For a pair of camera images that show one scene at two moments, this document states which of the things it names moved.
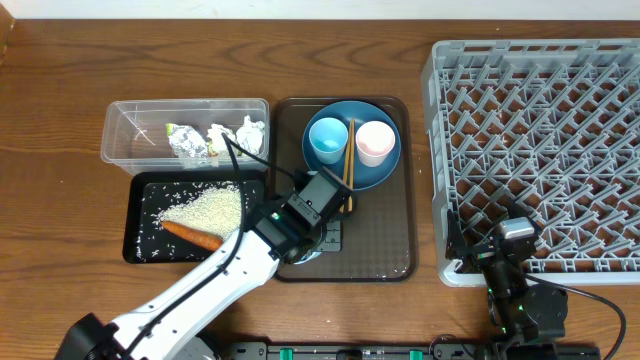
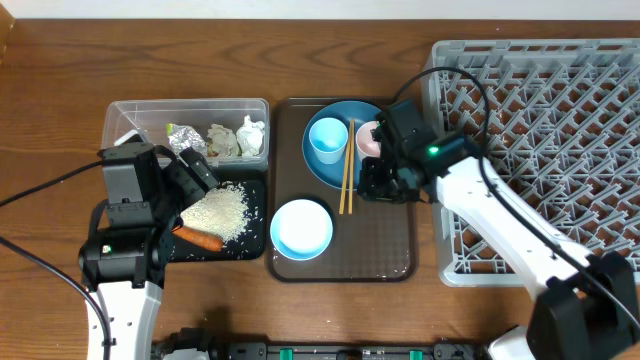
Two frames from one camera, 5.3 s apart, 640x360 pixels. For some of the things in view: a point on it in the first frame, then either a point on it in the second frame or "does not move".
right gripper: [458, 248] -> [369, 188]
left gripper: [338, 243] -> [191, 187]
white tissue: [250, 136] does not move
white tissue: [216, 143] does not move
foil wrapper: [185, 142] does not move
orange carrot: [198, 238] does not move
